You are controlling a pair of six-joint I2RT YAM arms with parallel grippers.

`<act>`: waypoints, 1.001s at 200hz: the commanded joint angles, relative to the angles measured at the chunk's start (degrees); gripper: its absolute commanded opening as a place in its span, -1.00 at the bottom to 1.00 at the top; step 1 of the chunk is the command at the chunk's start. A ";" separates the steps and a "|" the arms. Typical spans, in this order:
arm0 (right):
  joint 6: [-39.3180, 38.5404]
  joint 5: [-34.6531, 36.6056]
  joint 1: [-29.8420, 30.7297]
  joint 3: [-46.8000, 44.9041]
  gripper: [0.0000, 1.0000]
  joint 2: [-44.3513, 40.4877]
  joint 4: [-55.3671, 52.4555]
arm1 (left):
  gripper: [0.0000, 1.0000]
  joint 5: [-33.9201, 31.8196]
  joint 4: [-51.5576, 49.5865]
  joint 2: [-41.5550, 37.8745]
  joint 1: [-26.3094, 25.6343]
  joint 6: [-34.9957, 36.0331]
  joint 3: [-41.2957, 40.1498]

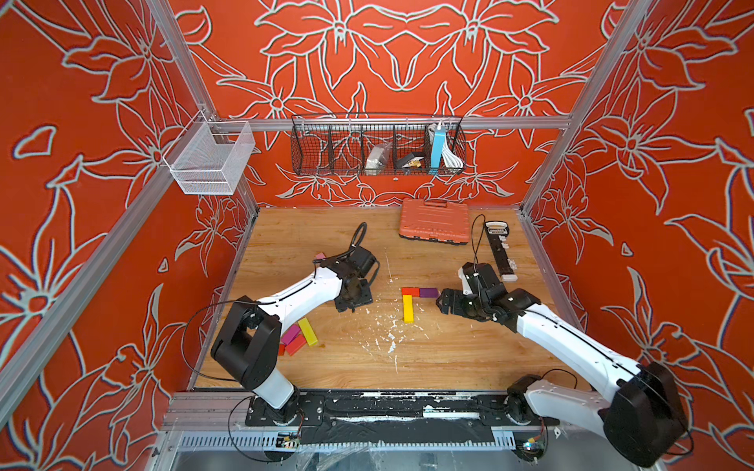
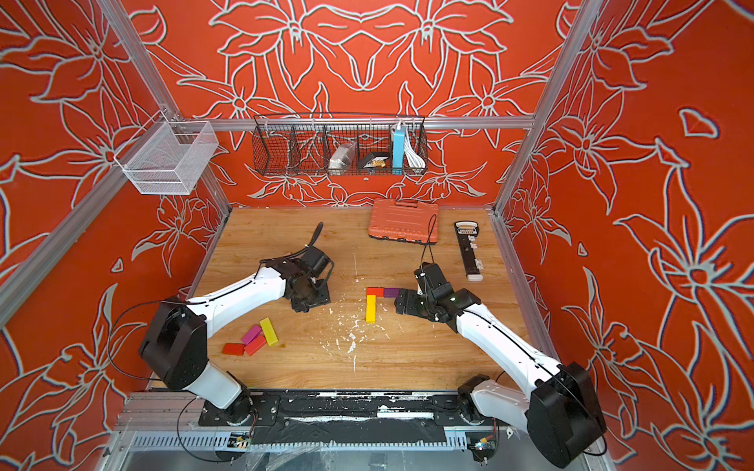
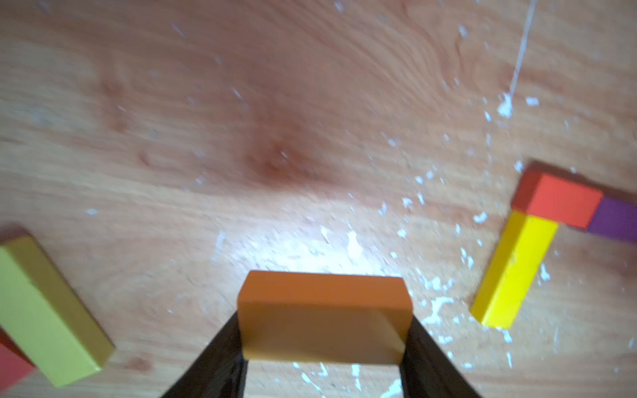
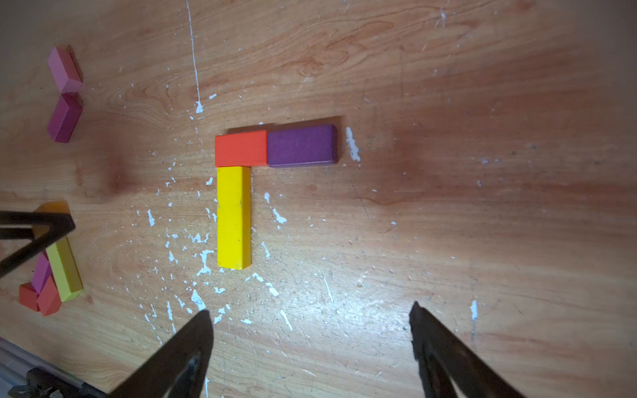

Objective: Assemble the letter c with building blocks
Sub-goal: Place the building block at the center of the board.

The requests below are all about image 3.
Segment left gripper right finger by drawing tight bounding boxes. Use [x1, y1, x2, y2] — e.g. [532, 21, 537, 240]
[399, 317, 480, 398]

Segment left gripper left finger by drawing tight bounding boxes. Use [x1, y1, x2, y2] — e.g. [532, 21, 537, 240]
[163, 313, 248, 398]

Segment short red block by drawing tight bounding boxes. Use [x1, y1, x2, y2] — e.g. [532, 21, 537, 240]
[511, 169, 604, 229]

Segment yellow long block front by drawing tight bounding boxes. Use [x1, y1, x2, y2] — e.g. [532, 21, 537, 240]
[1, 235, 114, 387]

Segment orange yellow block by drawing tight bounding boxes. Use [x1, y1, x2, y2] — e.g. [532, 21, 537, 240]
[237, 270, 413, 365]

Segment yellow long block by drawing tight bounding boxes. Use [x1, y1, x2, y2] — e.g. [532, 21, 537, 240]
[470, 211, 559, 329]
[1, 235, 114, 387]

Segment purple block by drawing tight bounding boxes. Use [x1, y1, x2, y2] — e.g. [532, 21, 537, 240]
[586, 196, 637, 244]

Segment red long block front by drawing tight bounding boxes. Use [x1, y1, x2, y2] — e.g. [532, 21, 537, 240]
[0, 330, 36, 393]

